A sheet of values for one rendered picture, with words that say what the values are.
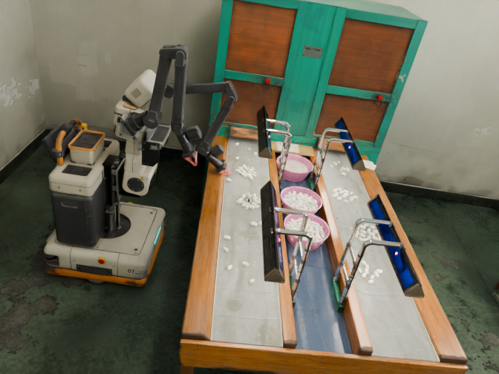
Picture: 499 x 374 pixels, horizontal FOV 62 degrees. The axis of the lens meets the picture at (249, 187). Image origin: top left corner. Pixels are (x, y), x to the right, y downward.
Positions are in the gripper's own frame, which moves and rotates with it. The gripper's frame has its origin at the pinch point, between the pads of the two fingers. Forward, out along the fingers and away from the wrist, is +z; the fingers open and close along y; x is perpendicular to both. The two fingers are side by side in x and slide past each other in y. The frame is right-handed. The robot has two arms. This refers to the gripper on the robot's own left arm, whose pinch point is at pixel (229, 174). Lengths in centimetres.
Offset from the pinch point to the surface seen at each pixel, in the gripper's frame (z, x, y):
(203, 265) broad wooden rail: -7, 6, -87
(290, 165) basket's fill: 35, -26, 27
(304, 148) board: 42, -36, 48
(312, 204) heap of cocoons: 43, -32, -20
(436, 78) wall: 106, -147, 129
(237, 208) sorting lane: 5.9, -2.2, -34.3
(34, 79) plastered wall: -139, 123, 139
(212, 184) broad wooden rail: -8.5, 5.9, -15.9
